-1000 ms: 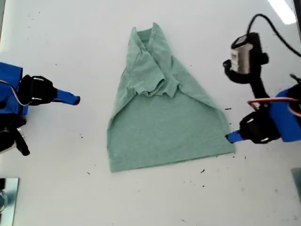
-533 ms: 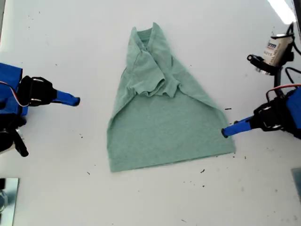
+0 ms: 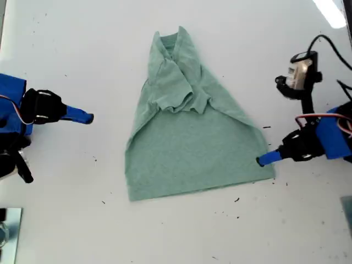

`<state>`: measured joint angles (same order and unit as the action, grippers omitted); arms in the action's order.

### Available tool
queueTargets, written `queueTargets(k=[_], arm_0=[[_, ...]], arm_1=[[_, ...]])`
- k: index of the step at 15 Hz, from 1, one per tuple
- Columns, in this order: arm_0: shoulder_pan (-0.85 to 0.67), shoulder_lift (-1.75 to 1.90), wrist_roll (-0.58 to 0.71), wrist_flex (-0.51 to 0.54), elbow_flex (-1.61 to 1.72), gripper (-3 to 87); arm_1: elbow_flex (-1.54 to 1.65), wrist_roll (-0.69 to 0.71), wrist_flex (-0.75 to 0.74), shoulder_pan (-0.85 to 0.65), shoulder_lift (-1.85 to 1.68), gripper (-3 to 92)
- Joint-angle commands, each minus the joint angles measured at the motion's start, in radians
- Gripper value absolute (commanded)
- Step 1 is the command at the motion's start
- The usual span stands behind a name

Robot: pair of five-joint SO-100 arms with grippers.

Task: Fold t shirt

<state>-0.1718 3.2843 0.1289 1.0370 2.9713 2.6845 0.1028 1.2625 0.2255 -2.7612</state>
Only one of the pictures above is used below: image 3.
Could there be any green t-shirt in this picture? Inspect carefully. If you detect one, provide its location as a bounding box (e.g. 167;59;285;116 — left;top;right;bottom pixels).
125;25;276;202

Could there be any grey metal plate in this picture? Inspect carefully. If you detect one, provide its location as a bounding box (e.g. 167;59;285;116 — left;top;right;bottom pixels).
0;207;23;264

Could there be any red white servo wire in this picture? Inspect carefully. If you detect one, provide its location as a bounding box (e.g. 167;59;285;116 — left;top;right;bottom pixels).
0;94;35;126
294;113;332;129

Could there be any black camera stalk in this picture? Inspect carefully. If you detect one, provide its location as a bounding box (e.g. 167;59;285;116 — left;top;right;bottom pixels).
300;92;316;116
15;152;34;184

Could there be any black camera box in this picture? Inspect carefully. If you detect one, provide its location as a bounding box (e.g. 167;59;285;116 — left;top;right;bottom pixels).
0;150;21;181
276;51;322;100

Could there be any black camera cable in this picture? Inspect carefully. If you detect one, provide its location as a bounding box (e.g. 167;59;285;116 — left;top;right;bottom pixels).
307;34;352;100

